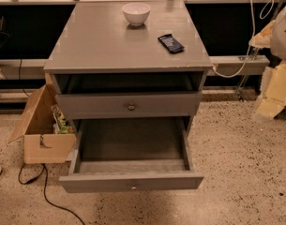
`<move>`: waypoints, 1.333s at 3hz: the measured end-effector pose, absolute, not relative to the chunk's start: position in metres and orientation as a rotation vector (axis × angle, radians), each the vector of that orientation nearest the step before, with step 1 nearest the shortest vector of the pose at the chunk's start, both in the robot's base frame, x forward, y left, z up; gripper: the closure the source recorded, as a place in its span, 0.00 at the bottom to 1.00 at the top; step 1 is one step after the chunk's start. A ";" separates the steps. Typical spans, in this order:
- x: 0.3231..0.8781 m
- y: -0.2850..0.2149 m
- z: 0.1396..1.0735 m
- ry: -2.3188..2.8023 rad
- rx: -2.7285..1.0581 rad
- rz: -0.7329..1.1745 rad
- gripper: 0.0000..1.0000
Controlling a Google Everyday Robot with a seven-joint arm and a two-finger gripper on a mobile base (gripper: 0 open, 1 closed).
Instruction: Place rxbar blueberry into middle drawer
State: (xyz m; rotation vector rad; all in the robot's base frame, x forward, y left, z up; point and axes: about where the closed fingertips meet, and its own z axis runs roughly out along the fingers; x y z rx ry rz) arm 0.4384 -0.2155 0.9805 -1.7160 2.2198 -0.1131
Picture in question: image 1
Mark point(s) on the white ceramic bowl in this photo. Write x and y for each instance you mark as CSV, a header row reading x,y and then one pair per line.
x,y
136,13

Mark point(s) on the metal stand pole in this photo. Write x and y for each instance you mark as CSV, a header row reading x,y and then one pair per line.
x,y
262,40

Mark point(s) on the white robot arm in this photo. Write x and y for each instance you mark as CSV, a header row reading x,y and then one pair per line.
x,y
272,99

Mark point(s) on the open cardboard box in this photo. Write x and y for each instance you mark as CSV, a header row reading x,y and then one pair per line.
x,y
41,144

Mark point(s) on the green snack packet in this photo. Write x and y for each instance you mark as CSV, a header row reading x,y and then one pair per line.
x,y
61,124

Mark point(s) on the grey wooden drawer cabinet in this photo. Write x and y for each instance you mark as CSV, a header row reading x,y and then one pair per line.
x,y
100,53

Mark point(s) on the open grey middle drawer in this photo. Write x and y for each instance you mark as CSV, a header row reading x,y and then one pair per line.
x,y
133,154

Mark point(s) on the closed grey top drawer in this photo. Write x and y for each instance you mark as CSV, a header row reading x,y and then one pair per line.
x,y
124,105

